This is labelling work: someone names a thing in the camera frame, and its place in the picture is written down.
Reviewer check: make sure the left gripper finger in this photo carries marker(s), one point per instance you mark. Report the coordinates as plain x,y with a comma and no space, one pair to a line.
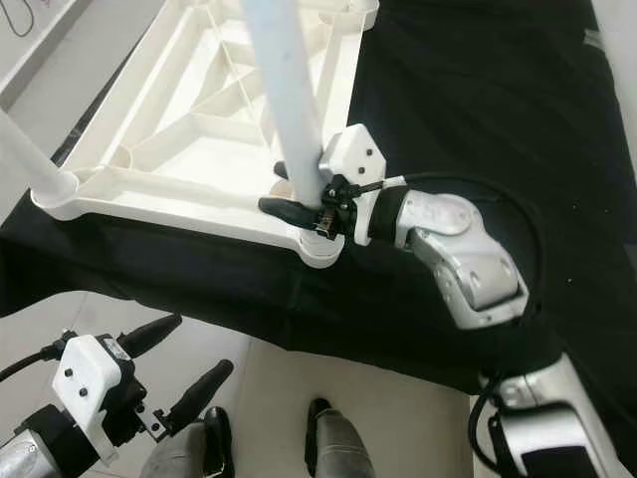
149,335
201,390

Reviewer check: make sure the white plastic table leg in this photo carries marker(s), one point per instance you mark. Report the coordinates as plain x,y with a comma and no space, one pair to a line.
289,90
40,159

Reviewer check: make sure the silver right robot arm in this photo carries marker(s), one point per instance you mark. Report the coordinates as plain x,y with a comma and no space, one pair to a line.
468,259

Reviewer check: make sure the silver robot left leg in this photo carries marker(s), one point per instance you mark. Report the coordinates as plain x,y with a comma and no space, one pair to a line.
179,453

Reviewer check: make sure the silver robot leg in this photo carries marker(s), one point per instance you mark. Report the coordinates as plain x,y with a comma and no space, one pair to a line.
338,443
179,453

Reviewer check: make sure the white plastic table top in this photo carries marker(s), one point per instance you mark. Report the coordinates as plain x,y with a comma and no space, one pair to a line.
209,159

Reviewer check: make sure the silver robot right leg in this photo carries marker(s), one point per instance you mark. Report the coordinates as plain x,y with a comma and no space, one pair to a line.
338,443

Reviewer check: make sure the black tablecloth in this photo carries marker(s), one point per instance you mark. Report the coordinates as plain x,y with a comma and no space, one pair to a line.
478,80

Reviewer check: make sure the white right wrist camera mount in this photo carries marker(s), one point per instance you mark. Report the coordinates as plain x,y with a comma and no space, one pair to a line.
353,154

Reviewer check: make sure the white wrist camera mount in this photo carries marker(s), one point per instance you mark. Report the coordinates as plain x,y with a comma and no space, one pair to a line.
353,154
88,383

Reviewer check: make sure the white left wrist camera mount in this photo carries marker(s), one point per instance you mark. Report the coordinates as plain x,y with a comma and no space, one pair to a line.
88,383

